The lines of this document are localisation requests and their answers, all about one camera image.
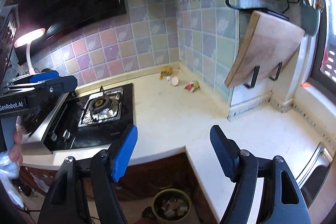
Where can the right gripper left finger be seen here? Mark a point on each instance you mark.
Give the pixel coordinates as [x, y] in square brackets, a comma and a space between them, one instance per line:
[66, 200]

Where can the black gas stove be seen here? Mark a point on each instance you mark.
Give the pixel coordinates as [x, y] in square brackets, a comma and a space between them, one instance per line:
[90, 121]

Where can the clear plastic bag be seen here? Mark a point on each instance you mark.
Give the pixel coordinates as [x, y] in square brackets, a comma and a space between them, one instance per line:
[9, 171]

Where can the beige rimmed trash bin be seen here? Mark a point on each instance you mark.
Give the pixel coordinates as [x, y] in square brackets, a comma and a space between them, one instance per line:
[172, 205]

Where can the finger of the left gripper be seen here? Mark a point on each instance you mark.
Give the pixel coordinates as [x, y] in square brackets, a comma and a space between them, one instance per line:
[35, 78]
[45, 89]

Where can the white desk lamp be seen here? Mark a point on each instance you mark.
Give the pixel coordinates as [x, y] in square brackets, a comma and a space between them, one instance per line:
[27, 40]

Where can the wooden cutting board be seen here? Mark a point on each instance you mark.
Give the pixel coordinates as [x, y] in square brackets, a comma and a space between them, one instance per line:
[268, 45]

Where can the steel stove side cover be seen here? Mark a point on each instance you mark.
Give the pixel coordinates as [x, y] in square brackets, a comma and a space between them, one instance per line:
[33, 143]

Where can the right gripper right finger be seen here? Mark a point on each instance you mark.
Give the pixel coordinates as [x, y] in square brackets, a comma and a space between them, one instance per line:
[281, 200]

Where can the red green snack packet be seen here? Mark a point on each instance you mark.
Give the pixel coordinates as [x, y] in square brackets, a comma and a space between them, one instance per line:
[192, 86]

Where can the person's left hand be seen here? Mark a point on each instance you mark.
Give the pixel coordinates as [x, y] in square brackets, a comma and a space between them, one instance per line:
[15, 153]

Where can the crumpled yellow wrapper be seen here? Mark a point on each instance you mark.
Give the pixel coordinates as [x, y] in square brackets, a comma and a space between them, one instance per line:
[165, 72]

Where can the small yogurt cup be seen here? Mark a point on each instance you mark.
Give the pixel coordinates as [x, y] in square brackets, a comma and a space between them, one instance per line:
[173, 80]

